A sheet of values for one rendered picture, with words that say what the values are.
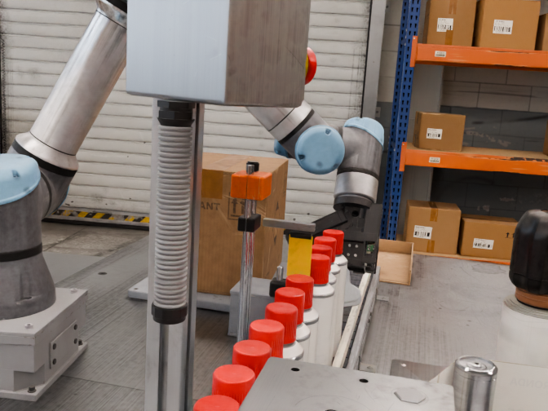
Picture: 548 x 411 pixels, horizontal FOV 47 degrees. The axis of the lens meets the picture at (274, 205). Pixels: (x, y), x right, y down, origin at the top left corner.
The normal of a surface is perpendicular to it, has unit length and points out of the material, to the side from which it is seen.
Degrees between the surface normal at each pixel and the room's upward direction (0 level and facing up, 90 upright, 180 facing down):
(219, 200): 90
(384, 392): 0
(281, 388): 0
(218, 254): 90
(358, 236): 60
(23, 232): 89
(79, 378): 0
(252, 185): 90
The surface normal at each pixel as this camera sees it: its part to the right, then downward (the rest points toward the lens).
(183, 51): -0.75, 0.08
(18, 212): 0.73, 0.15
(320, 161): 0.07, 0.20
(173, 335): -0.23, 0.18
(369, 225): -0.17, -0.34
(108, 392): 0.07, -0.98
